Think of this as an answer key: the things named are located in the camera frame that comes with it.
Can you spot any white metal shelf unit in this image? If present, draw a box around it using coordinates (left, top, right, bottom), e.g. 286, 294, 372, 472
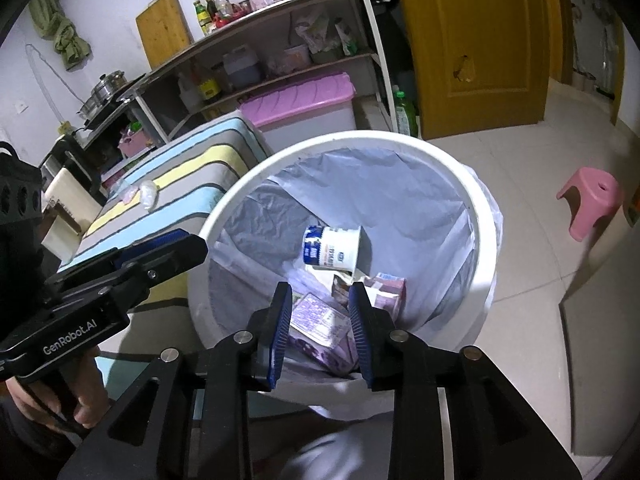
82, 0, 401, 147

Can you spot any grey bin liner bag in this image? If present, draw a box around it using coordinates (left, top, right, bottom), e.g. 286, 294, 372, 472
207, 146, 504, 386

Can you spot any grey panel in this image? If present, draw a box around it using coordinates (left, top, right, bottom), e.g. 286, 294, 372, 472
559, 240, 640, 457

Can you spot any person's left hand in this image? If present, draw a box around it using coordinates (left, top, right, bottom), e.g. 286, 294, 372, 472
5, 347, 110, 432

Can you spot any pink basket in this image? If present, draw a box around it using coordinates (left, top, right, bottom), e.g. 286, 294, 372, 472
117, 127, 154, 159

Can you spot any purple drink carton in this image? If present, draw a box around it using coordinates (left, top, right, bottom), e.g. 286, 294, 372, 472
287, 292, 362, 375

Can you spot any cream chair back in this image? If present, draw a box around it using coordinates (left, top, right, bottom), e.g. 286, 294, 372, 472
44, 166, 104, 234

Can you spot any storage box with pink lid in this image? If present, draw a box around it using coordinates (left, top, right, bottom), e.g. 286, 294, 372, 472
239, 71, 357, 149

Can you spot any crumpled clear plastic wrapper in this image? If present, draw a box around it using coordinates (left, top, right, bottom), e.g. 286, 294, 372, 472
137, 180, 161, 211

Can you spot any green bottle with yellow label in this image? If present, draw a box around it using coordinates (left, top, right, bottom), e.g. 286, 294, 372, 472
194, 0, 214, 36

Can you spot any plastic bag on shelf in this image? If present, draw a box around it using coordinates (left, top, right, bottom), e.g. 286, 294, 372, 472
292, 10, 331, 54

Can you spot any white yogurt cup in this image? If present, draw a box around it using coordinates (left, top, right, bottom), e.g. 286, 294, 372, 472
302, 225, 364, 274

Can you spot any white plastic jug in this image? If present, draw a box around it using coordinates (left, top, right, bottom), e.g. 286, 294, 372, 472
177, 72, 201, 109

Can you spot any black jug appliance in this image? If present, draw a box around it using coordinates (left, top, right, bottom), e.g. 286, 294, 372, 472
40, 135, 101, 196

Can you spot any grey plastic jug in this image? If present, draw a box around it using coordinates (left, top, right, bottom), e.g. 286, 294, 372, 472
222, 45, 264, 89

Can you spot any person's left forearm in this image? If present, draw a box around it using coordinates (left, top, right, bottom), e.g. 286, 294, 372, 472
0, 395, 88, 480

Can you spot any pink plastic stool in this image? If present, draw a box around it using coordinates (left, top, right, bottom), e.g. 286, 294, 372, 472
556, 167, 624, 241

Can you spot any white round bin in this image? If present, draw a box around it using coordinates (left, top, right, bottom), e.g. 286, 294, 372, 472
187, 130, 504, 422

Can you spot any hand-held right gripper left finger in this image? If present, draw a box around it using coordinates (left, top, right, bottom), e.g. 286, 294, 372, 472
57, 281, 293, 480

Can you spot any green and white packet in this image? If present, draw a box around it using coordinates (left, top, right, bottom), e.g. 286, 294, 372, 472
335, 19, 359, 57

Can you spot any green plastic bottle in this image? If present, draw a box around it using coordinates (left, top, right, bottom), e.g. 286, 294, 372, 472
392, 87, 419, 139

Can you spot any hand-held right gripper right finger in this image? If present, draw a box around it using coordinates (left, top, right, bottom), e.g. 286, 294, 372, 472
348, 281, 583, 480

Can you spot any wooden cutting board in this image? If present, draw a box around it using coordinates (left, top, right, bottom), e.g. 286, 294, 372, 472
136, 0, 195, 71

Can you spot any cream chair with brown top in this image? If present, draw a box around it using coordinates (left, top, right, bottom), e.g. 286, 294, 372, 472
41, 205, 84, 264

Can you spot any green hanging cloth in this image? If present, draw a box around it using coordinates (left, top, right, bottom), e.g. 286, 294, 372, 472
27, 0, 92, 71

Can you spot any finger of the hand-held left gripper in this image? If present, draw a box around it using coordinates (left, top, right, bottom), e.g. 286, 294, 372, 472
42, 237, 209, 313
112, 228, 195, 268

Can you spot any yellow wooden door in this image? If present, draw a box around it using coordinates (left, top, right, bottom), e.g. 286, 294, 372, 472
390, 0, 556, 141

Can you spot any steel steamer pot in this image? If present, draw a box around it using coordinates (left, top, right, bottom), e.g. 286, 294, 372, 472
80, 70, 129, 116

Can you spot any striped cloth-covered table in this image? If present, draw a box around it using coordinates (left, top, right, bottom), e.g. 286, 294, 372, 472
55, 112, 274, 311

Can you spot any oil bottle with yellow label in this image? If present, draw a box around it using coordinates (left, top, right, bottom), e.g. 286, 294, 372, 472
197, 67, 224, 104

